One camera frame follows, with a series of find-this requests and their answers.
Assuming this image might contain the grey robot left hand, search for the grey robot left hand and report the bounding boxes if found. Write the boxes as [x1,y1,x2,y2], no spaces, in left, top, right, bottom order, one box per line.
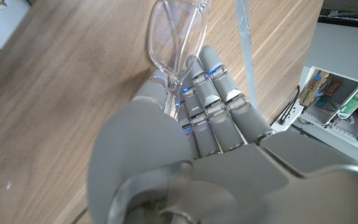
[87,45,358,224]

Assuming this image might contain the clear plastic glasses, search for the clear plastic glasses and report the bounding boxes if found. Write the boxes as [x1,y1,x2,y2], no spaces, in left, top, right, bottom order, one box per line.
[147,0,213,121]

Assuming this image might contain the printed cardboard box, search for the printed cardboard box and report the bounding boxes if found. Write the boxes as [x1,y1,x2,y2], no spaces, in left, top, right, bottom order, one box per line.
[298,70,331,108]

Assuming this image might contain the grey tape strip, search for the grey tape strip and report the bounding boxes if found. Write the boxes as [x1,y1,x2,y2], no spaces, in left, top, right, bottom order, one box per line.
[234,0,258,108]

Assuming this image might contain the white shelf unit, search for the white shelf unit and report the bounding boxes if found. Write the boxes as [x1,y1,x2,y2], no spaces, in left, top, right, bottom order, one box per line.
[270,21,358,166]

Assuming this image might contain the black power cable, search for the black power cable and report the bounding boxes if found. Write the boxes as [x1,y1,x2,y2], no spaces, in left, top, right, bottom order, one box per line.
[278,85,301,126]

